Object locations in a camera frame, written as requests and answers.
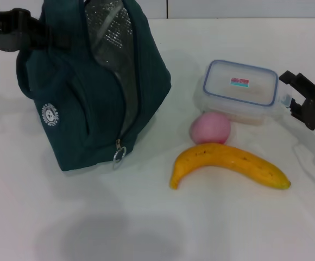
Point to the dark teal lunch bag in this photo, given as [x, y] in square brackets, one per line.
[78, 95]

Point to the pink peach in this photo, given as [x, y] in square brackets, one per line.
[211, 127]

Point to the yellow banana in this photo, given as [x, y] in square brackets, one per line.
[228, 160]

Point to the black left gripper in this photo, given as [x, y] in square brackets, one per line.
[8, 30]

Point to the clear blue-rimmed food container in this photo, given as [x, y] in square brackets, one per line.
[239, 84]

